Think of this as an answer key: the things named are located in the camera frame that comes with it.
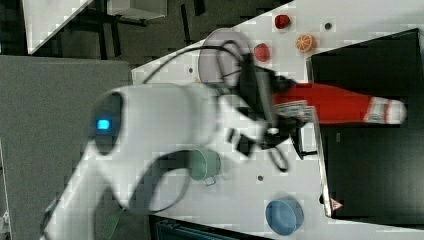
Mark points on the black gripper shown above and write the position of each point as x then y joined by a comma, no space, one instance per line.
254,87

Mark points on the red plush ketchup bottle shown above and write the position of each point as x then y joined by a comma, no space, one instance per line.
336,105

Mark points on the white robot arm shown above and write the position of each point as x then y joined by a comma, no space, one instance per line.
139,133

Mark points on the steel toaster oven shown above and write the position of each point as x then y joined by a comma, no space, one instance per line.
374,173

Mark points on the red toy strawberry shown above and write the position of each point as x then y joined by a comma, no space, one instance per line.
262,52

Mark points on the grey round plate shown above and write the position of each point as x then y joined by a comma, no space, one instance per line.
217,67

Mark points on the toy orange half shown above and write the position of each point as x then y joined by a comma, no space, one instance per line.
305,43

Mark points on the small red toy fruit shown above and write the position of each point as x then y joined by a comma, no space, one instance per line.
282,21

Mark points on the green mug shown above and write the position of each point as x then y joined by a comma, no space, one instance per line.
204,165

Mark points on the blue bowl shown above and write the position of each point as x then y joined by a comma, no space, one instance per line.
284,215

